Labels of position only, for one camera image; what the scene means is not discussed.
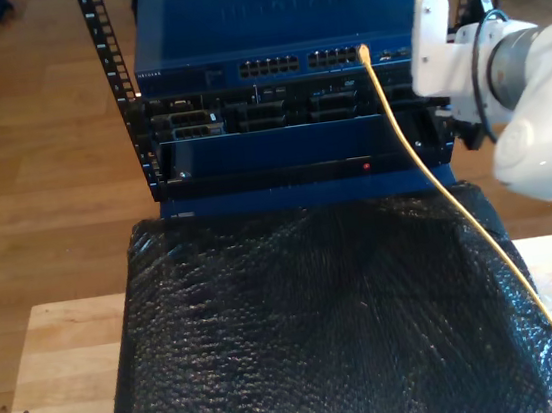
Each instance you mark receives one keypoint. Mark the black bubble wrap mat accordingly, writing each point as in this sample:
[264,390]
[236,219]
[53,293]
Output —
[300,364]

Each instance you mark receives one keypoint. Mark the black rack server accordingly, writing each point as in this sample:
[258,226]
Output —
[269,111]

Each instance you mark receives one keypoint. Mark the black rack drawer tray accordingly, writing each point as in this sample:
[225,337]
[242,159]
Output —
[302,175]

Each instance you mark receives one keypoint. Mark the black perforated rack frame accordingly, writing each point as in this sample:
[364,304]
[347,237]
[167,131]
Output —
[99,47]

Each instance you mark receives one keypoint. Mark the blue network switch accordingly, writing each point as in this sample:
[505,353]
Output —
[258,22]

